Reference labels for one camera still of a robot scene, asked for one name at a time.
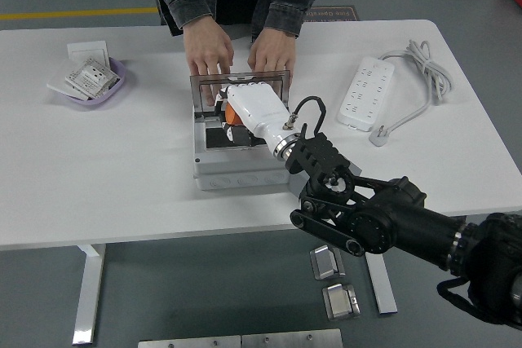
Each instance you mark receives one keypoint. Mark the purple plastic tray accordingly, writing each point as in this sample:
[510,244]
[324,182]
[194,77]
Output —
[104,99]

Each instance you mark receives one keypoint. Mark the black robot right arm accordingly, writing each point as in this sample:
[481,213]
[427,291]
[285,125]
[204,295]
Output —
[408,217]

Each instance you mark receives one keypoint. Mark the white flat wall plate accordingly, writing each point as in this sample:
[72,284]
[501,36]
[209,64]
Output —
[57,85]

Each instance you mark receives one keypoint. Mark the person's right hand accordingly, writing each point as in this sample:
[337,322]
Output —
[204,46]

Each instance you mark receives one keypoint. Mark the grey metal floor plate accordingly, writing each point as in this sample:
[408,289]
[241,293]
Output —
[291,340]
[187,342]

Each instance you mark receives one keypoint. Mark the grey electrical box with lid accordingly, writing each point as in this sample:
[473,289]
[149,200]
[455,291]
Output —
[236,174]

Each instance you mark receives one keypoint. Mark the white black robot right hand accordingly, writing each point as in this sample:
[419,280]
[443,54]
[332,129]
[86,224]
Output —
[257,107]

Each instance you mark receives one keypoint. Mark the white socket panel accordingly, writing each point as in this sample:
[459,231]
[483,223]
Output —
[89,77]

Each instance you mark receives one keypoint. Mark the person's left hand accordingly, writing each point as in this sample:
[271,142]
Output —
[271,54]

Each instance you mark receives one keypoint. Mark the silver metal bracket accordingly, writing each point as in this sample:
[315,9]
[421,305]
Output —
[326,262]
[340,303]

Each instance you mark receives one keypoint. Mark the dark floor sign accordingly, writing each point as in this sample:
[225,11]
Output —
[334,14]

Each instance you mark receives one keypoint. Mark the grey cube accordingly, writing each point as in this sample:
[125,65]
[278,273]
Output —
[294,186]

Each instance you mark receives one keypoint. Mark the white power strip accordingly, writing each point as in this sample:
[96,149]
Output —
[367,91]

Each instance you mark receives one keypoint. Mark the orange cylinder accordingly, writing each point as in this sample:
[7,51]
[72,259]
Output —
[233,116]

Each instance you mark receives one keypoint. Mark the white square switch plate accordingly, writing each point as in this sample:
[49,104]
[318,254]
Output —
[87,49]

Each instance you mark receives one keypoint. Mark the yellow floor tape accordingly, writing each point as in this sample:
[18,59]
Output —
[81,13]

